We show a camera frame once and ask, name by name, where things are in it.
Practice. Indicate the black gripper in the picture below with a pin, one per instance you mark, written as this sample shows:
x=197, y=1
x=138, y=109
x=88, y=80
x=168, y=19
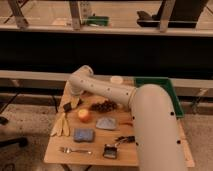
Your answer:
x=67, y=107

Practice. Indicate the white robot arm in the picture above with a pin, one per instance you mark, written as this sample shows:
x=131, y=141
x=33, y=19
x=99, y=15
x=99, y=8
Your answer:
x=157, y=138

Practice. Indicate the red yellow apple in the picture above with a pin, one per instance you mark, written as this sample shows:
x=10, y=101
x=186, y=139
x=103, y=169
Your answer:
x=84, y=115

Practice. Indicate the yellow banana bunch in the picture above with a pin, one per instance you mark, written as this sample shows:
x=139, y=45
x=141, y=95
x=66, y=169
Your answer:
x=61, y=126

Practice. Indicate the blue sponge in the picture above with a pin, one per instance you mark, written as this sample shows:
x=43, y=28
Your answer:
x=83, y=135

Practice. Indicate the dark grape bunch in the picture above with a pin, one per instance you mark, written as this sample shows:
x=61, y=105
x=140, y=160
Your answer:
x=106, y=106

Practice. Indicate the silver fork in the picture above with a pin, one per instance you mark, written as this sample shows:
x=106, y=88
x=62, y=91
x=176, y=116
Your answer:
x=69, y=150

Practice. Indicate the white round cup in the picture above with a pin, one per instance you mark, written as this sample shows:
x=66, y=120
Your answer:
x=116, y=79

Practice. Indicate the black office chair base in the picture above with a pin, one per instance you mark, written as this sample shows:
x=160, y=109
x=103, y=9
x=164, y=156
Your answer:
x=8, y=136

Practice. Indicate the black binder clip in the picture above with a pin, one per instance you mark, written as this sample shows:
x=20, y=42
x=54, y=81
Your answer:
x=110, y=151

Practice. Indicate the dark sunglasses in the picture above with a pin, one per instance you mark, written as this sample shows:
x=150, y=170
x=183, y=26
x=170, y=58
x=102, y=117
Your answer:
x=125, y=139

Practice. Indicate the green object on shelf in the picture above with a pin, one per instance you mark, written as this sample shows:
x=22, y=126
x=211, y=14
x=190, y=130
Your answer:
x=98, y=20

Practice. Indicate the green plastic bin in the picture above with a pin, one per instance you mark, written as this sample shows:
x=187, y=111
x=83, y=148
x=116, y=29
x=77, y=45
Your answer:
x=167, y=85

